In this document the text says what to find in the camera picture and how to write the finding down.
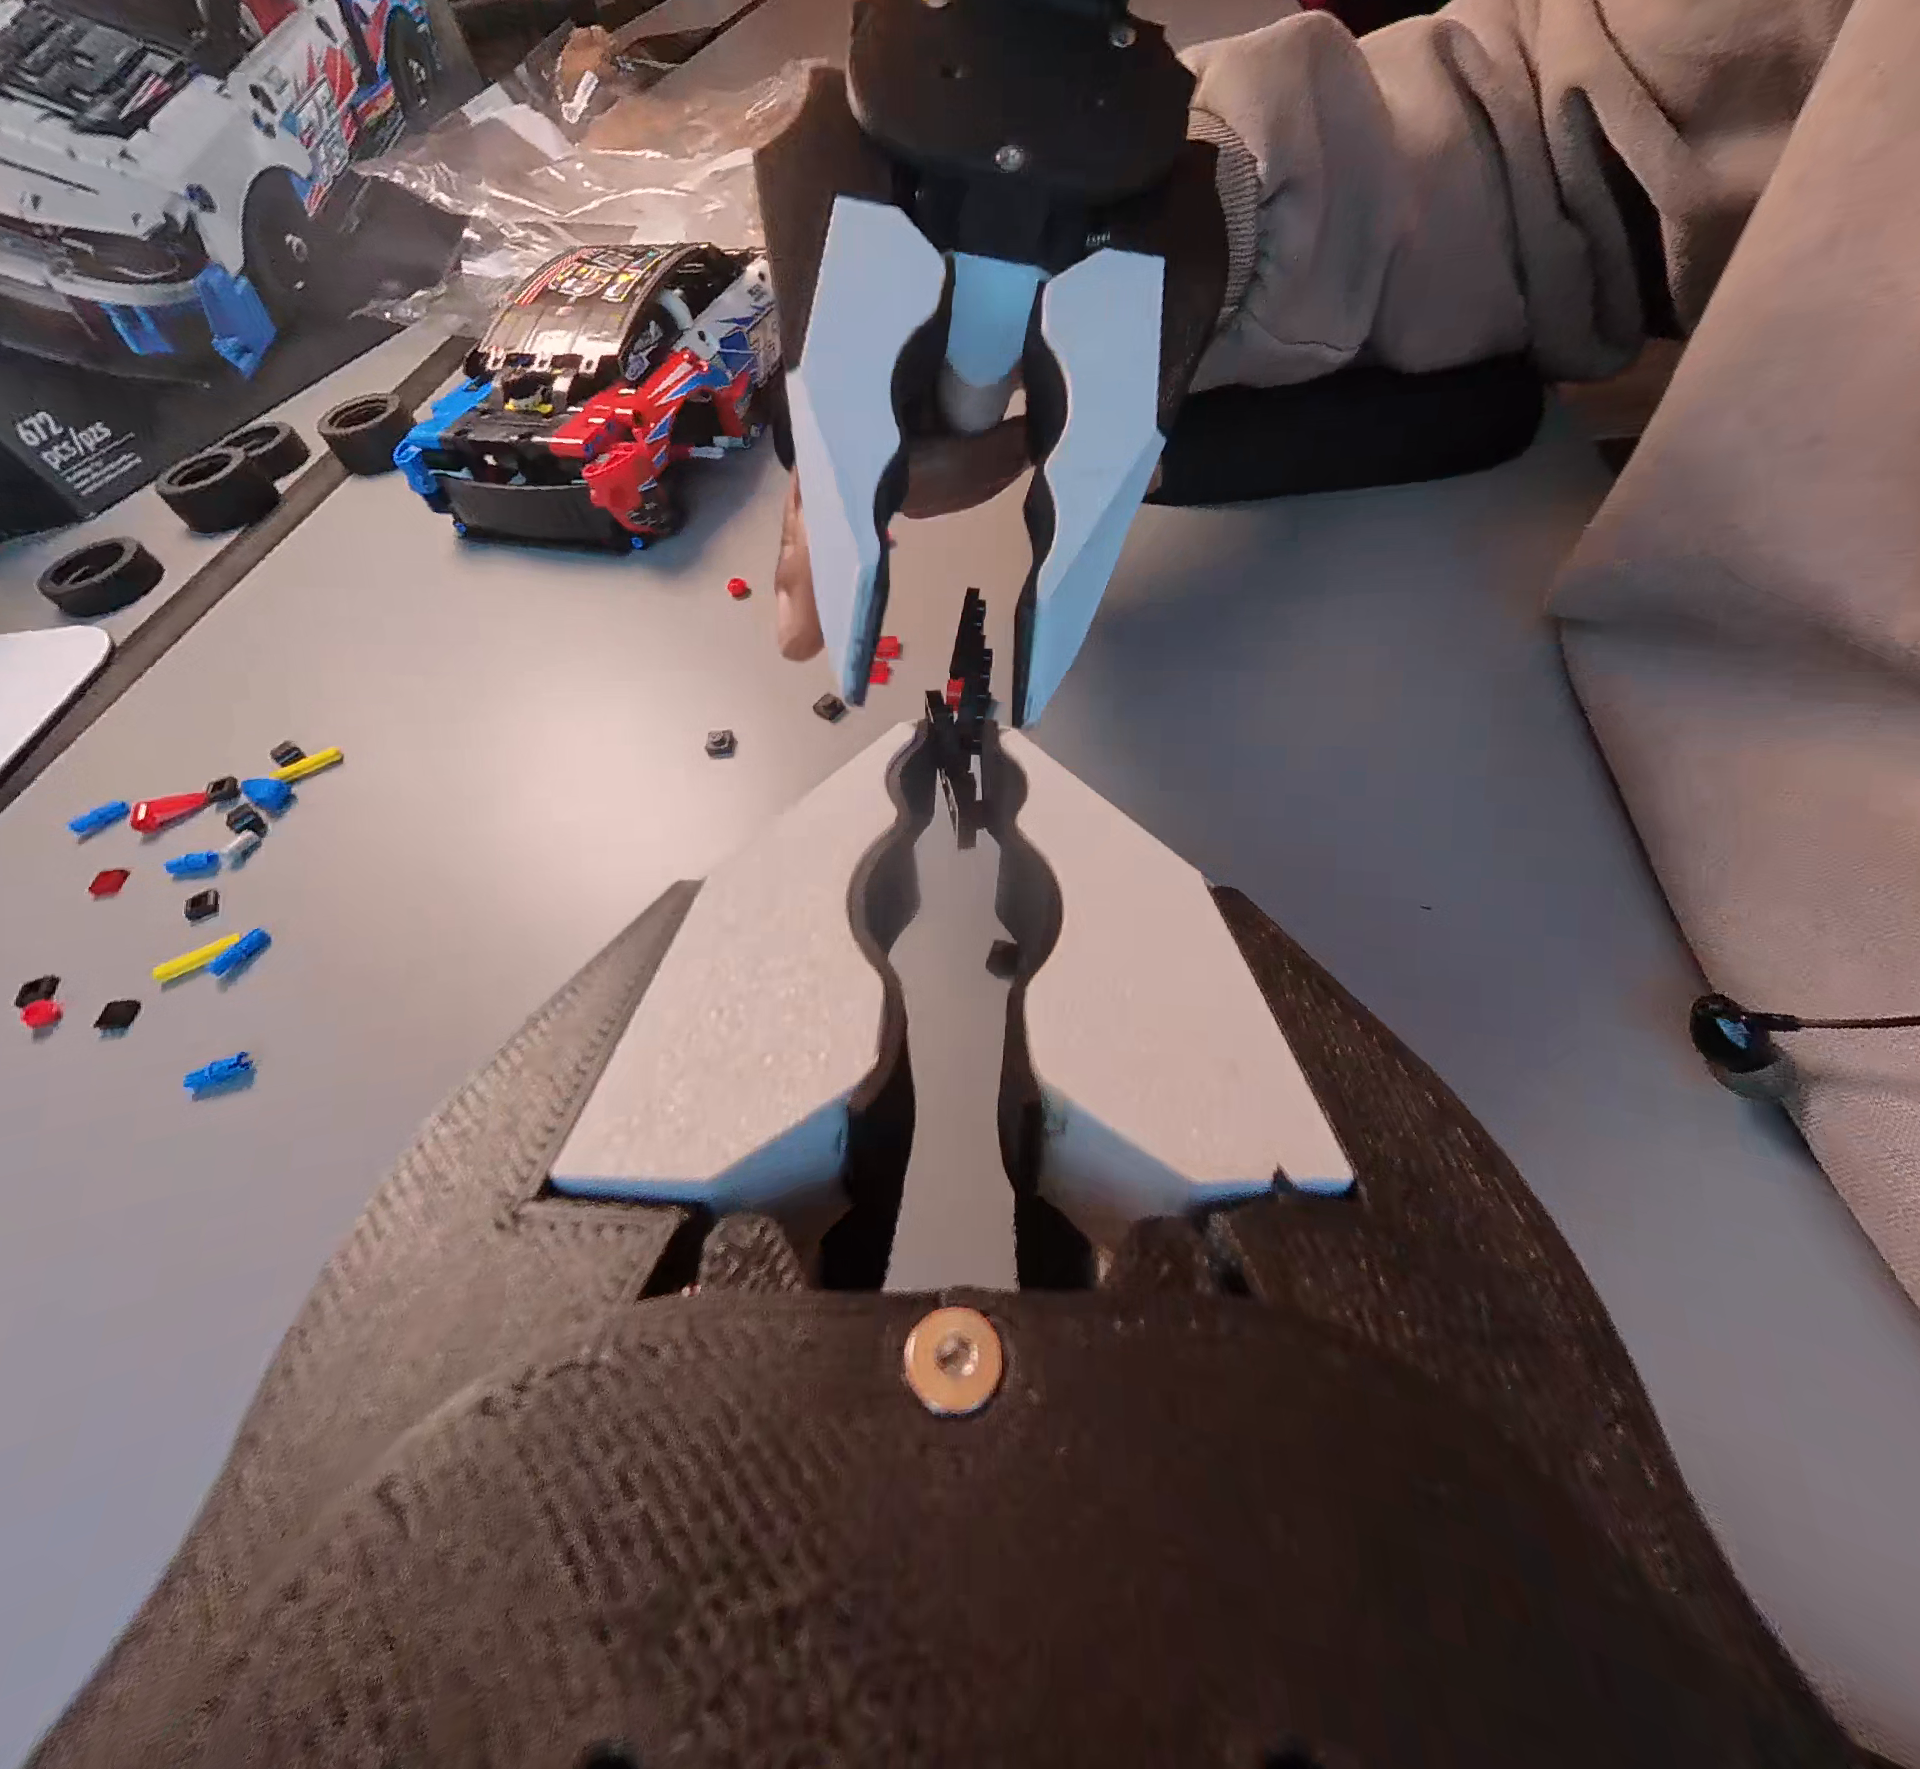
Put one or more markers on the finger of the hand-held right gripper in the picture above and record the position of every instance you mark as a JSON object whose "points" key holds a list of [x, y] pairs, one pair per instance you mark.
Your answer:
{"points": [[1109, 419], [849, 374]]}

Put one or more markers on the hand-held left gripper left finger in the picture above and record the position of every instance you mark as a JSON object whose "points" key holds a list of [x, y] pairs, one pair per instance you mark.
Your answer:
{"points": [[720, 1051]]}

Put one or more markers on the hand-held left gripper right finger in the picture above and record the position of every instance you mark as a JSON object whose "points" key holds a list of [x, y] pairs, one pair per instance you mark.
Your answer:
{"points": [[1185, 1051]]}

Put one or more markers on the pile of colourful lego pieces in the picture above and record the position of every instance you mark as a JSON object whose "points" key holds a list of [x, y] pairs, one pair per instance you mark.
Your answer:
{"points": [[197, 962]]}

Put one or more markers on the partly built lego car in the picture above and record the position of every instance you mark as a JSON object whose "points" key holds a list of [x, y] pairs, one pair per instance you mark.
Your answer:
{"points": [[600, 449]]}

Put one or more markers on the black rubber lego tire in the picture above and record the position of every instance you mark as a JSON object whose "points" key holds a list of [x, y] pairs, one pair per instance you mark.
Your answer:
{"points": [[67, 588], [345, 444], [286, 444], [187, 503]]}

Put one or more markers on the black lego set box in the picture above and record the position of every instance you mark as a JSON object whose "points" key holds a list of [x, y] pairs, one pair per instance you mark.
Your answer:
{"points": [[149, 224]]}

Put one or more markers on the black chair armrest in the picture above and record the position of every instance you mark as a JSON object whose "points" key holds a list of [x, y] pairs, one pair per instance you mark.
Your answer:
{"points": [[1349, 434]]}

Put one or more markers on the clear plastic wrap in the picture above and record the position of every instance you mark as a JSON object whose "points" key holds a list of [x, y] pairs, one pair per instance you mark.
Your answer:
{"points": [[600, 150]]}

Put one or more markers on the white book stand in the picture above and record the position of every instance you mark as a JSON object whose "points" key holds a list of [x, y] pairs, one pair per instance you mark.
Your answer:
{"points": [[46, 689]]}

